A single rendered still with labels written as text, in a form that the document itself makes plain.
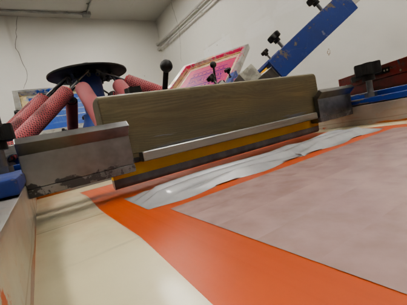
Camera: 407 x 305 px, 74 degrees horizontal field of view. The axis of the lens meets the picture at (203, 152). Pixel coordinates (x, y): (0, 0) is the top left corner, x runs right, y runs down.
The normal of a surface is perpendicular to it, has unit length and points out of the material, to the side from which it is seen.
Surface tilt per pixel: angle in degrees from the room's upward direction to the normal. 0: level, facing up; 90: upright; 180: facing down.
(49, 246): 0
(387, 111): 90
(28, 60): 90
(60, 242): 0
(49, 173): 90
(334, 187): 0
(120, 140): 90
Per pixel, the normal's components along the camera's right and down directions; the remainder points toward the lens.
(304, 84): 0.52, -0.03
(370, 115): -0.83, 0.22
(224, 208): -0.20, -0.98
